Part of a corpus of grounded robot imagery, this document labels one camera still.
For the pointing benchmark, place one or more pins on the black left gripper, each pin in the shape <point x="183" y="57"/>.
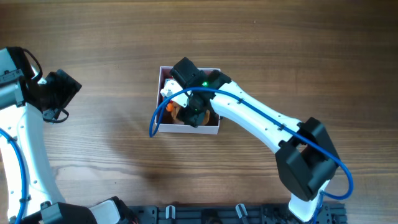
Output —
<point x="71" y="86"/>

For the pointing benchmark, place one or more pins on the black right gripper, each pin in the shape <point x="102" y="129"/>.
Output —
<point x="195" y="116"/>

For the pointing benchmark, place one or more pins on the brown plush toy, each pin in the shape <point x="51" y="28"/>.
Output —
<point x="173" y="108"/>

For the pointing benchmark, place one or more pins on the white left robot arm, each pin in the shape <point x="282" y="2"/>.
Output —
<point x="28" y="101"/>

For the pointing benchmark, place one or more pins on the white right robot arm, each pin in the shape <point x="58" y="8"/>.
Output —
<point x="305" y="155"/>

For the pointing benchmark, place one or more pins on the white pink-lined open box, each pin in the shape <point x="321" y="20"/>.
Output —
<point x="169" y="125"/>

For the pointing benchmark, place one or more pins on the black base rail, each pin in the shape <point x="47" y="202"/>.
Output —
<point x="277" y="213"/>

